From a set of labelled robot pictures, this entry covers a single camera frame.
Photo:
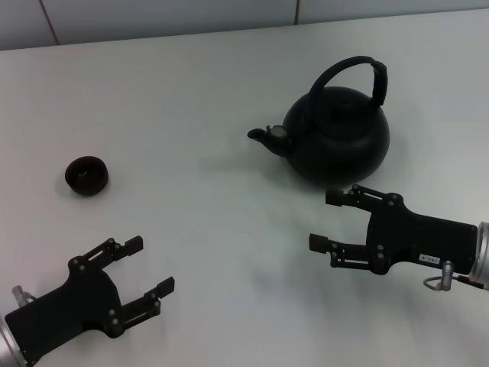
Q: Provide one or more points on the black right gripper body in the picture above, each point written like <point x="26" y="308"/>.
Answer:
<point x="416" y="239"/>

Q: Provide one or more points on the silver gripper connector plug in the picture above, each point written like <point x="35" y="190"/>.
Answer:
<point x="18" y="292"/>
<point x="447" y="273"/>

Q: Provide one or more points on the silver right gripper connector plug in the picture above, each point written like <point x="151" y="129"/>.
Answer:
<point x="447" y="273"/>

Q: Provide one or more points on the dark brown teacup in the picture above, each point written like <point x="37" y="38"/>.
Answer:
<point x="86" y="188"/>

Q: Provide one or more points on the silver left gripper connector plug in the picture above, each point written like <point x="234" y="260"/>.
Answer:
<point x="18" y="292"/>

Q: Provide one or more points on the black round teapot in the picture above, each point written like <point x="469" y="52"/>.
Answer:
<point x="336" y="153"/>

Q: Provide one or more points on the black teapot lid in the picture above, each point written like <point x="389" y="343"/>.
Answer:
<point x="344" y="101"/>

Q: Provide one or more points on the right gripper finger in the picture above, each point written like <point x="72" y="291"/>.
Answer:
<point x="344" y="256"/>
<point x="363" y="199"/>

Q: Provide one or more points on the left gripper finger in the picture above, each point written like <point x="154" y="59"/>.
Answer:
<point x="149" y="302"/>
<point x="114" y="250"/>

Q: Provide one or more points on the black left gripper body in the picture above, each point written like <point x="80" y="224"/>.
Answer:
<point x="76" y="306"/>

